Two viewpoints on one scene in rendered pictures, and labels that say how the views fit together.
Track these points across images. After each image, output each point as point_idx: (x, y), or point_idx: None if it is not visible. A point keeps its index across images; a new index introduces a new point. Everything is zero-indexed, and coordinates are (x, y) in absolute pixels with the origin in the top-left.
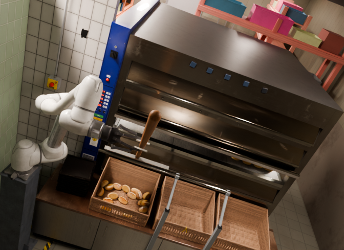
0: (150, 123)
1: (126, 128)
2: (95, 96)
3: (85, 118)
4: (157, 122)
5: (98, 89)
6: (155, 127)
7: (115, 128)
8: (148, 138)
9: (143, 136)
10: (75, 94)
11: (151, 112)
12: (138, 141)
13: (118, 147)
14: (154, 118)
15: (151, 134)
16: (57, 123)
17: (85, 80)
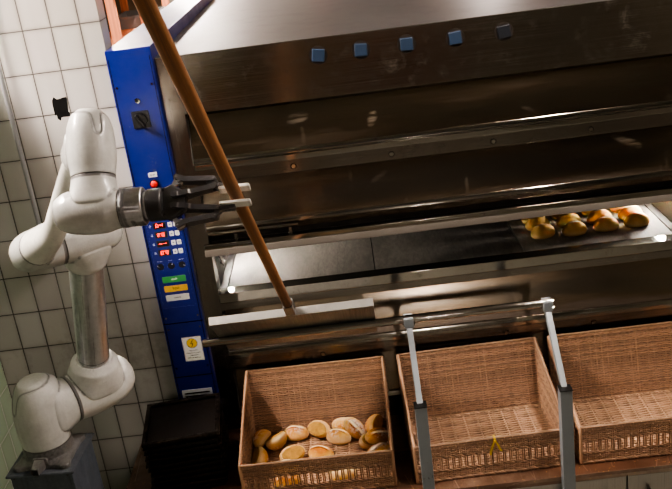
0: (144, 15)
1: (189, 176)
2: (101, 140)
3: (101, 189)
4: (150, 3)
5: (101, 127)
6: (168, 35)
7: (168, 187)
8: (199, 113)
9: (187, 109)
10: (64, 159)
11: None
12: (225, 189)
13: (190, 218)
14: None
15: (186, 80)
16: (76, 296)
17: (71, 121)
